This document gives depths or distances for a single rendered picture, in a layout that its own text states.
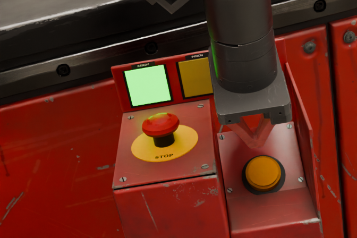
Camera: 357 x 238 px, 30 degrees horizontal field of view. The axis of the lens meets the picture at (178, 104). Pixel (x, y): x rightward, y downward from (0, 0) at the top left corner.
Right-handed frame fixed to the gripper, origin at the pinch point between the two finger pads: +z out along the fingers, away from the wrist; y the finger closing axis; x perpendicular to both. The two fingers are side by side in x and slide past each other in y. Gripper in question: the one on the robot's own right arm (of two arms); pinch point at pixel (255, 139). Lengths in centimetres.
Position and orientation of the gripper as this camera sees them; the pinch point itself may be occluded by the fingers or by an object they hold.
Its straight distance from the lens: 68.8
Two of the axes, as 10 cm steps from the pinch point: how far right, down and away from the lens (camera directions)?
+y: -0.5, -6.7, 7.4
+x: -9.8, 1.6, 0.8
